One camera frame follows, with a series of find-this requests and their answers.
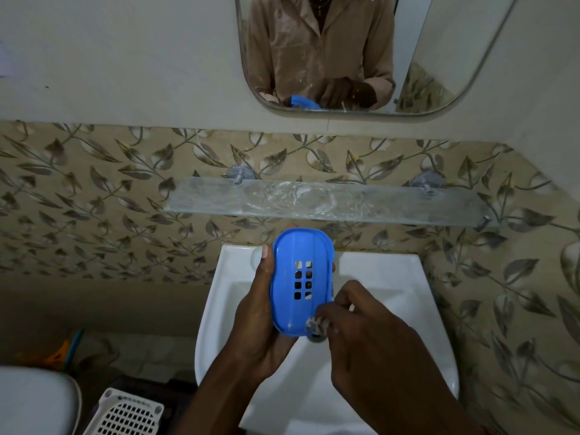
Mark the metal basin drain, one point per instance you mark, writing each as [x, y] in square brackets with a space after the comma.
[318, 338]

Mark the person's right hand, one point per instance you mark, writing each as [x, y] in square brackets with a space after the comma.
[380, 348]

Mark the orange and blue brush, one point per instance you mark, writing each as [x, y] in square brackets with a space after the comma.
[59, 355]

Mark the grey shelf bracket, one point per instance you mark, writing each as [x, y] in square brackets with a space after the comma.
[240, 173]
[428, 180]

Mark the grey scrubbing pad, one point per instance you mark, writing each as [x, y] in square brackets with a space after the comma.
[316, 325]

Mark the rounded wall mirror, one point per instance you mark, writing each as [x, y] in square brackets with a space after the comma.
[453, 40]

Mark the frosted glass shelf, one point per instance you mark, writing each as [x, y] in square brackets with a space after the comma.
[362, 203]

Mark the blue plastic soap dish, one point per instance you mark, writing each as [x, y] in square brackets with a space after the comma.
[290, 308]

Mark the white perforated plastic basket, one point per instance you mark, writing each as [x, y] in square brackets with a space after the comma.
[122, 414]

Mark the person's left thumb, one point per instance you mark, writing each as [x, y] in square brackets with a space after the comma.
[264, 274]

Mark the person's left hand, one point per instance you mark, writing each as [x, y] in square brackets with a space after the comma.
[253, 330]

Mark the person's right thumb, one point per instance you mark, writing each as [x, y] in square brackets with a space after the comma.
[333, 318]

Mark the person's left forearm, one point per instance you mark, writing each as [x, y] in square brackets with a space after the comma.
[217, 398]

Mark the white toilet lid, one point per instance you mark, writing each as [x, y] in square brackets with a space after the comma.
[31, 403]

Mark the white ceramic wash basin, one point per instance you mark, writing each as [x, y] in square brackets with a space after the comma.
[398, 294]

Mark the person's right forearm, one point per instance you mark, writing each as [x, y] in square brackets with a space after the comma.
[421, 419]

